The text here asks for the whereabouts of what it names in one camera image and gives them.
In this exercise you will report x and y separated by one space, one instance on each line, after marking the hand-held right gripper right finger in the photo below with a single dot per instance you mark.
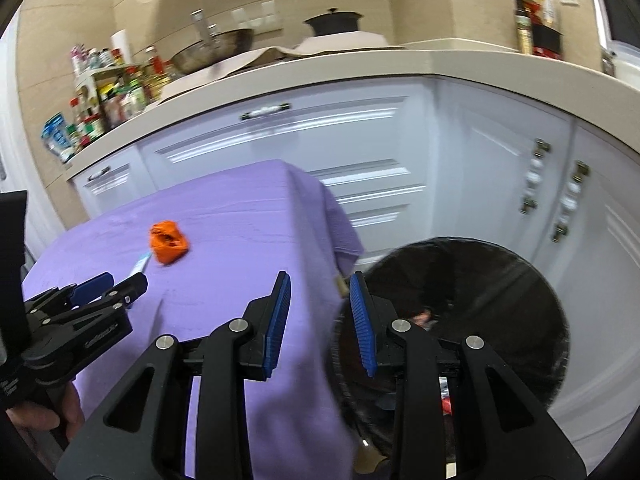
362 325

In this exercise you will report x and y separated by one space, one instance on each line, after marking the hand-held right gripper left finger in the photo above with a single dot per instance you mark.
277 325

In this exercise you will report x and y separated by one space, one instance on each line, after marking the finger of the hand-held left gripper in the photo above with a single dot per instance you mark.
92 287
130 290

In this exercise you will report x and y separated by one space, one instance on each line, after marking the small white tube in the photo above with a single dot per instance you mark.
140 262

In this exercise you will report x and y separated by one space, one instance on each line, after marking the black trash bin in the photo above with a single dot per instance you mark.
500 300

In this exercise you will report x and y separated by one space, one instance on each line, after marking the person's left hand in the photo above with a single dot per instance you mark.
35 417

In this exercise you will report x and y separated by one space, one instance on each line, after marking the orange plastic bag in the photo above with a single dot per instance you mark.
170 247

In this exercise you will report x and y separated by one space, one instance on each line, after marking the purple tablecloth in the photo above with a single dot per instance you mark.
225 240

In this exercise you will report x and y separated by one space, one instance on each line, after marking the white panelled door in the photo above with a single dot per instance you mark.
20 160

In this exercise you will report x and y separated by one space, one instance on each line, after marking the blue and white packet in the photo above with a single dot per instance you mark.
57 135

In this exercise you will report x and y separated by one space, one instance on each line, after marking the white kitchen cabinet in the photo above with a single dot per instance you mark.
375 160

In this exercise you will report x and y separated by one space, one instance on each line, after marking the rack of condiment bottles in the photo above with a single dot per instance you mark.
107 100

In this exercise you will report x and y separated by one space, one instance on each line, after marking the cooking oil bottle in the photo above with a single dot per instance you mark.
155 77

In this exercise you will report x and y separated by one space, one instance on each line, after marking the white paper towel roll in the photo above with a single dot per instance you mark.
121 47

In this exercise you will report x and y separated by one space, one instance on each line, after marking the beige stove cover cloth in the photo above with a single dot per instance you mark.
240 62

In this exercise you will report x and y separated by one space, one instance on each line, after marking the steel wok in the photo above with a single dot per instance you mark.
215 50

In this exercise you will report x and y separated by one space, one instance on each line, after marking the beige kitchen countertop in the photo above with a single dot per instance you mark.
350 62

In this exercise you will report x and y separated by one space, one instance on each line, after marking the black cooking pot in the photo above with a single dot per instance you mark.
332 22

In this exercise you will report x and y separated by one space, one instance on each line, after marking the red and black box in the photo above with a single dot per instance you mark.
547 42

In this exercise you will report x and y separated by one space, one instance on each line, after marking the dark sauce bottle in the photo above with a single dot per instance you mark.
523 25

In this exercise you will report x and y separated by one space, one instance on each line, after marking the small grey jar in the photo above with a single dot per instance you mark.
608 64

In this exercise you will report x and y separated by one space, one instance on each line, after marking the white lidded container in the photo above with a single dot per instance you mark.
627 65

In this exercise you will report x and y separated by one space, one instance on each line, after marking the white standing packet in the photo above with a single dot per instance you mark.
549 2

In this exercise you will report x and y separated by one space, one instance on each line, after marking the white wall switch panel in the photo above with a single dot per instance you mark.
260 14

